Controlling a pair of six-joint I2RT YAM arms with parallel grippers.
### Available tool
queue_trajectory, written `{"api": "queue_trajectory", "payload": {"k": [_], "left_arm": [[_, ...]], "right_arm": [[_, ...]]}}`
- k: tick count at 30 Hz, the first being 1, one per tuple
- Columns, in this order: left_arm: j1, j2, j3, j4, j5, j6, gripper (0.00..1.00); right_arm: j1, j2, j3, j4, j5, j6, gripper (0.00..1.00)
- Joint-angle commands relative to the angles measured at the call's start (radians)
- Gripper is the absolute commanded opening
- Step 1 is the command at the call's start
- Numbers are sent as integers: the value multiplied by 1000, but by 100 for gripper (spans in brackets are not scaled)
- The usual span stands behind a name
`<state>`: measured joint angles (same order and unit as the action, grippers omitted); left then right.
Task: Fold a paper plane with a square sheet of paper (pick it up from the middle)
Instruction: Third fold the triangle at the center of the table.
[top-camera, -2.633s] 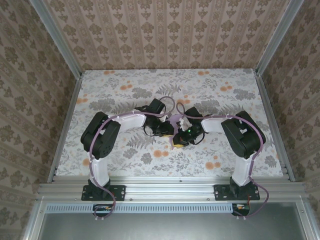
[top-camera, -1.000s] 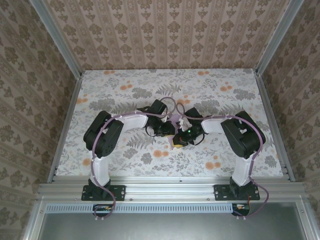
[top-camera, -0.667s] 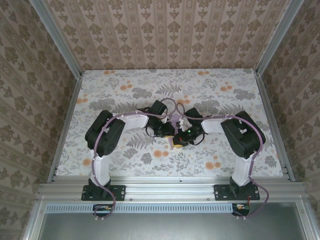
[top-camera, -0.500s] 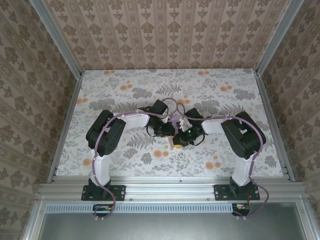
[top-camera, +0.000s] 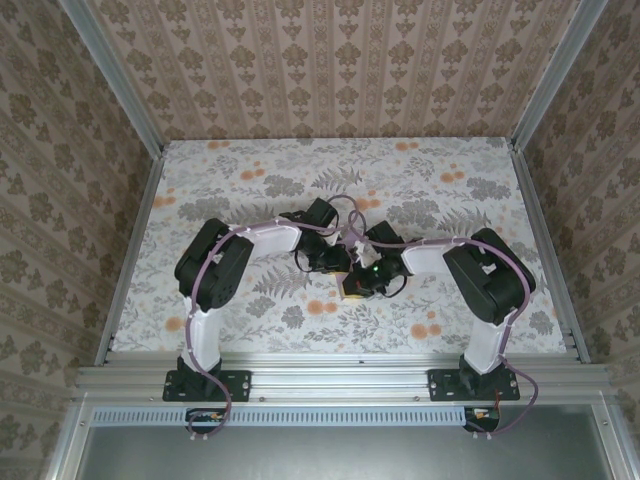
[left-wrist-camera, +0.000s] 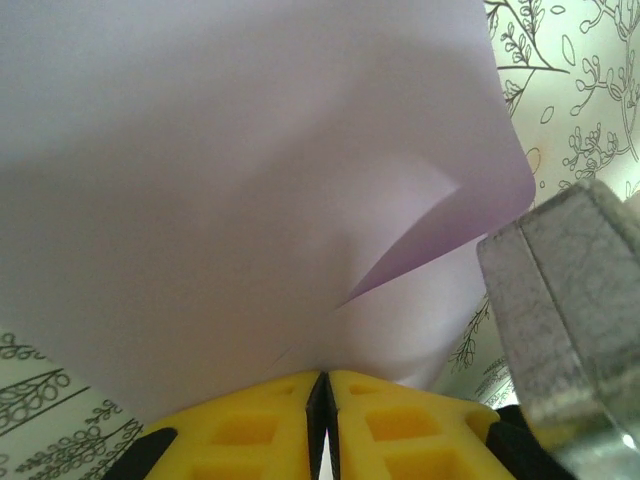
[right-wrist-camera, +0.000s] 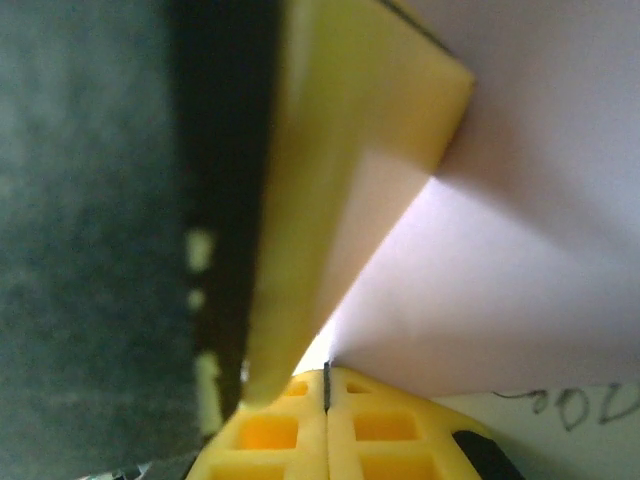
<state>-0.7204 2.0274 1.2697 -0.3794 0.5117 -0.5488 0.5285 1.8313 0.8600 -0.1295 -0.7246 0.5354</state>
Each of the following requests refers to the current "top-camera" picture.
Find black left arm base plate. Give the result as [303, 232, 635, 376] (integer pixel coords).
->
[162, 368, 253, 402]

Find floral tablecloth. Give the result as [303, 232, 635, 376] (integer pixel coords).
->
[107, 138, 571, 356]

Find thin black right gripper cable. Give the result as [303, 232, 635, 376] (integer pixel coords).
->
[384, 272, 409, 299]

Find aluminium frame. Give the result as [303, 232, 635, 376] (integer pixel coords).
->
[44, 0, 621, 480]

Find slotted grey cable duct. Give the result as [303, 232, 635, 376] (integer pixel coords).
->
[92, 405, 501, 426]

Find thin black left gripper cable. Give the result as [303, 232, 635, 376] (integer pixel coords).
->
[293, 247, 321, 274]

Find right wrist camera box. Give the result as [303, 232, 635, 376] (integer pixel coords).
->
[366, 220, 402, 247]

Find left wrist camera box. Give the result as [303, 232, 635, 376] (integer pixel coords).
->
[279, 197, 342, 232]

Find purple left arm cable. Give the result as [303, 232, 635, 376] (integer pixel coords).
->
[184, 193, 366, 444]

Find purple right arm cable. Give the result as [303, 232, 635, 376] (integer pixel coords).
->
[347, 209, 539, 441]

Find black connector module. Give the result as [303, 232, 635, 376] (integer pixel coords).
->
[187, 408, 224, 434]
[464, 407, 501, 432]

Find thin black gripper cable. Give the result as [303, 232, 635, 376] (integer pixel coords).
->
[384, 272, 409, 299]
[293, 247, 321, 274]

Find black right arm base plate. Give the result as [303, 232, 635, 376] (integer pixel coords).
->
[428, 368, 521, 402]

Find grey metal sheet panel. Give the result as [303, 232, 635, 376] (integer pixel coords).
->
[74, 405, 616, 480]

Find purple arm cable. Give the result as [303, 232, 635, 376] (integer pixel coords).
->
[347, 209, 539, 441]
[184, 193, 366, 444]

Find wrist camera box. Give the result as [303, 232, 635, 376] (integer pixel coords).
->
[366, 220, 402, 247]
[279, 197, 342, 232]

